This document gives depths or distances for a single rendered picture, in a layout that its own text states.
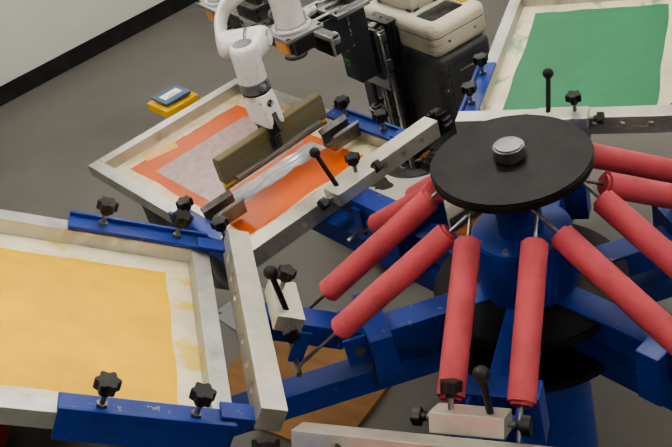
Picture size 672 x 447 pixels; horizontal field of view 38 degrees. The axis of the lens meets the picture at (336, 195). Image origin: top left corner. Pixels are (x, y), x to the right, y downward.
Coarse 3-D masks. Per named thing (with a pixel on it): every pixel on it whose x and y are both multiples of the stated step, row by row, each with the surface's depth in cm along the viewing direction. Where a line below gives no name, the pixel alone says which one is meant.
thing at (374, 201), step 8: (368, 192) 238; (376, 192) 237; (352, 200) 236; (360, 200) 236; (368, 200) 235; (376, 200) 234; (384, 200) 233; (392, 200) 232; (344, 208) 241; (360, 208) 235; (368, 208) 232; (376, 208) 231; (368, 216) 234
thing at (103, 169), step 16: (208, 96) 312; (224, 96) 313; (288, 96) 299; (192, 112) 307; (160, 128) 301; (176, 128) 305; (128, 144) 298; (144, 144) 299; (112, 160) 293; (96, 176) 292; (112, 176) 284; (128, 192) 277; (144, 192) 272; (160, 208) 263; (176, 208) 261
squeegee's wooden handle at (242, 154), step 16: (320, 96) 263; (288, 112) 259; (304, 112) 261; (320, 112) 265; (288, 128) 259; (304, 128) 263; (240, 144) 251; (256, 144) 254; (224, 160) 249; (240, 160) 252; (256, 160) 255; (224, 176) 250
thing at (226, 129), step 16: (224, 112) 308; (240, 112) 306; (208, 128) 302; (224, 128) 299; (240, 128) 297; (256, 128) 295; (208, 144) 293; (224, 144) 291; (320, 144) 278; (272, 160) 277; (336, 160) 269; (288, 176) 268; (304, 176) 266; (320, 176) 265
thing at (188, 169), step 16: (192, 144) 296; (144, 160) 294; (160, 160) 292; (176, 160) 290; (192, 160) 288; (208, 160) 286; (160, 176) 284; (176, 176) 282; (192, 176) 280; (208, 176) 278; (256, 176) 272; (176, 192) 275; (192, 192) 273; (208, 192) 271; (272, 192) 264; (288, 192) 262; (304, 192) 260; (256, 208) 259; (272, 208) 257; (288, 208) 255; (240, 224) 254; (256, 224) 253
